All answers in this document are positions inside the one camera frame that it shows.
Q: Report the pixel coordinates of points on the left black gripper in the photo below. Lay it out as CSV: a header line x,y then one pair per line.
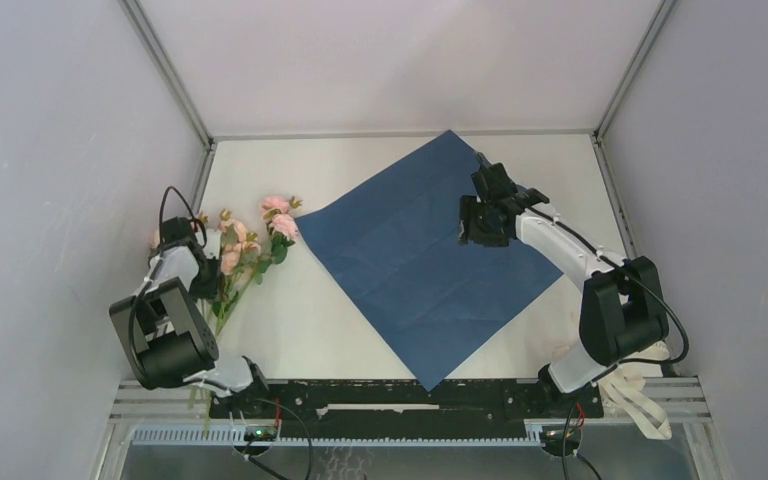
x,y
208,291

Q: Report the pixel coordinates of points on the blue wrapping paper sheet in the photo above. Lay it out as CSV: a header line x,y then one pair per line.
x,y
391,244

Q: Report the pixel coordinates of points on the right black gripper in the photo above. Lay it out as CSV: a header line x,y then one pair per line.
x,y
469,206

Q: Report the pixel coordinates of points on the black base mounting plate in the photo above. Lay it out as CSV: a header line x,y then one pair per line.
x,y
457,424

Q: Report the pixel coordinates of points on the white slotted cable duct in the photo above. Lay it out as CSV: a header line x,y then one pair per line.
x,y
218,435

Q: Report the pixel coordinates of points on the aluminium front frame rail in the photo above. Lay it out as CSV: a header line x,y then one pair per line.
x,y
681,398

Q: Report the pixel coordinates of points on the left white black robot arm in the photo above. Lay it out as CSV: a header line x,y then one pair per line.
x,y
166,338

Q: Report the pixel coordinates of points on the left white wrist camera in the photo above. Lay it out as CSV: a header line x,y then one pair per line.
x,y
213,245

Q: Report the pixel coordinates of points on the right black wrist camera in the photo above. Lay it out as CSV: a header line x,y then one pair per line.
x,y
176,231

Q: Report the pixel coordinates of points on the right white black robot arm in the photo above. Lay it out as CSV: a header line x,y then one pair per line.
x,y
622,309

